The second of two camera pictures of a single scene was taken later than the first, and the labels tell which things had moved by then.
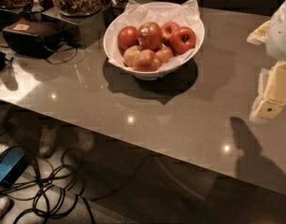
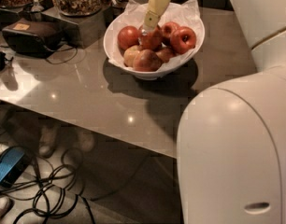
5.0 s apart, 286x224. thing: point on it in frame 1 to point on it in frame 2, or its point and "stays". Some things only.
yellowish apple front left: (130, 53) stays
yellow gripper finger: (275, 91) to (159, 0)
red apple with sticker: (150, 36) stays
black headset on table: (33, 37) stays
